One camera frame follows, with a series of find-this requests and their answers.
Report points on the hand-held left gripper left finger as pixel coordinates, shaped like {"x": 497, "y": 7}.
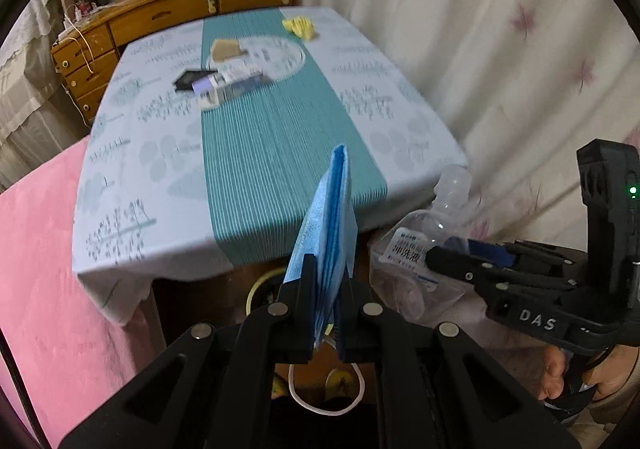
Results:
{"x": 302, "y": 309}

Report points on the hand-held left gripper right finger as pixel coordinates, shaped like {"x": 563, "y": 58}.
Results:
{"x": 352, "y": 324}

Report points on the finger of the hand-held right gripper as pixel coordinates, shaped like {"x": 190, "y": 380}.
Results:
{"x": 492, "y": 254}
{"x": 460, "y": 266}

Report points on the clear plastic bottle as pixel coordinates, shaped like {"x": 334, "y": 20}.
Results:
{"x": 415, "y": 279}

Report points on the blue face mask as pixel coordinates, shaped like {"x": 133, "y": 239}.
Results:
{"x": 327, "y": 229}

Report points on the person's right forearm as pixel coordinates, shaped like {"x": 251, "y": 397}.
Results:
{"x": 607, "y": 411}

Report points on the person's right hand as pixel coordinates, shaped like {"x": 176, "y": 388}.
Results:
{"x": 552, "y": 371}

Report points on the yellow black-marked object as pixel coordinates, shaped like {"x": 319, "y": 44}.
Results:
{"x": 340, "y": 381}

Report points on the printed teal white tablecloth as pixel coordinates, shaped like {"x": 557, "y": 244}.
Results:
{"x": 160, "y": 154}

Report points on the white leaf-print curtain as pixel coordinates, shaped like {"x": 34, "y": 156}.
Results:
{"x": 475, "y": 29}

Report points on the white blue box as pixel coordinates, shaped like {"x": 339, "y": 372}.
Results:
{"x": 235, "y": 86}

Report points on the round glass plate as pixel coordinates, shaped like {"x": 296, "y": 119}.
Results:
{"x": 285, "y": 59}

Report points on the pink blanket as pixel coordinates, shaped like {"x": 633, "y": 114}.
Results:
{"x": 50, "y": 279}

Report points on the dark packet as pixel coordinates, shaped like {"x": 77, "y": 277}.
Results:
{"x": 187, "y": 79}

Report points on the wooden sideboard with drawers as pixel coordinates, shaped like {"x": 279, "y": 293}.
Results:
{"x": 165, "y": 14}

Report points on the white lace cover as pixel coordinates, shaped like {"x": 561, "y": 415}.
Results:
{"x": 25, "y": 94}

